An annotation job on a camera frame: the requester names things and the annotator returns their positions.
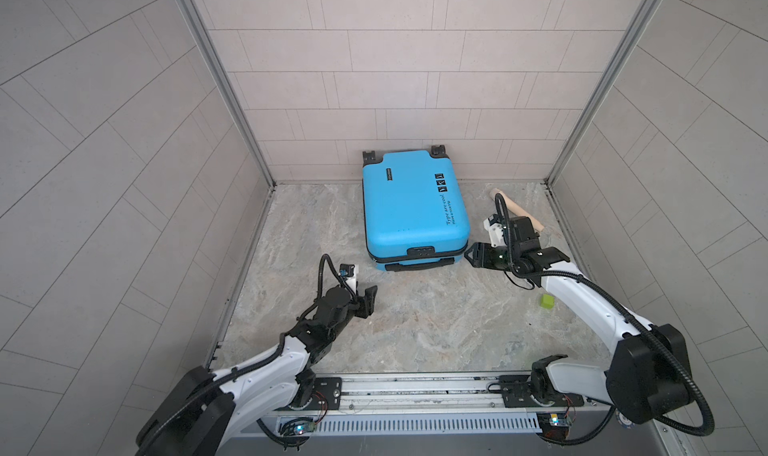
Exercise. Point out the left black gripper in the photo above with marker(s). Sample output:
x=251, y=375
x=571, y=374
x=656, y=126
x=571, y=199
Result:
x=365, y=306

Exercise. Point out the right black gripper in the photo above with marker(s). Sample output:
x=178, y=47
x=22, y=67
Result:
x=480, y=255

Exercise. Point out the blue hard-shell suitcase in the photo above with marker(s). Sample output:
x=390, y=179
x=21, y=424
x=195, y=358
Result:
x=414, y=213

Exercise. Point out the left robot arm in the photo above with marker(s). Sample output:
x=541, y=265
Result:
x=205, y=409

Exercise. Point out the small green block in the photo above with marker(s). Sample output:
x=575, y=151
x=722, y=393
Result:
x=547, y=301

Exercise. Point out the white ventilation grille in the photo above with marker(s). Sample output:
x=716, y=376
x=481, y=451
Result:
x=429, y=424

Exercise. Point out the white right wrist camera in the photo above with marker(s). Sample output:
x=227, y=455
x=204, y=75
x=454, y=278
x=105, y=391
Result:
x=495, y=228

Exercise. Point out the beige wooden handle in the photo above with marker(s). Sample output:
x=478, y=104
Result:
x=517, y=210

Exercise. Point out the left circuit board with wires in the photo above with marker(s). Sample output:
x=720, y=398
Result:
x=298, y=427

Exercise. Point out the circuit board with wires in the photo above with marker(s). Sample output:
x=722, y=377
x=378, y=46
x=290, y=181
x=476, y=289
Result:
x=298, y=427
x=554, y=426

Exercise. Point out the aluminium mounting rail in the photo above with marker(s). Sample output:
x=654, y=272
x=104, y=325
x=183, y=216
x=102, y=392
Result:
x=453, y=394

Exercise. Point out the right circuit board with wires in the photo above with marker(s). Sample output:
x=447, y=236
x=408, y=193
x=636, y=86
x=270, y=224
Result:
x=554, y=426

